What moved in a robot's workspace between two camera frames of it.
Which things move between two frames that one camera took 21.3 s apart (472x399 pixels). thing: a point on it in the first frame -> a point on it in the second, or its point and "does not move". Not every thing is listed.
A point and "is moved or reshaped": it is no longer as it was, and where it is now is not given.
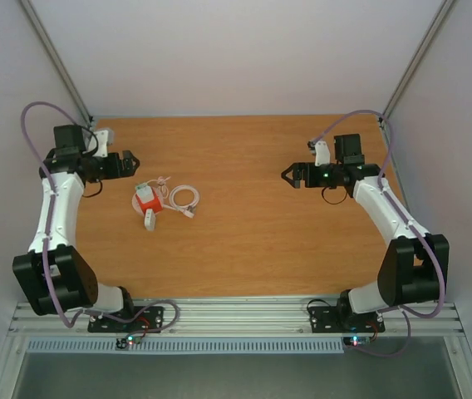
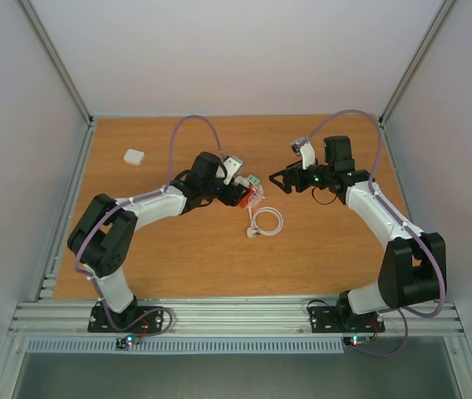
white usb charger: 149,219 is moved or reshaped
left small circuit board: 122,343 does not move
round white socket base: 136,205 is moved or reshaped
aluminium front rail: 240,318 does not move
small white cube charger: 145,194 -> 239,179
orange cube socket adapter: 154,204 is moved or reshaped
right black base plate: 344,320 does not move
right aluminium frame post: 417,60 does not move
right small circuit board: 353,341 does not move
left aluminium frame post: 58,60 does not move
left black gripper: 128,170 -> 234,194
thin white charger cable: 161,181 -> 248,199
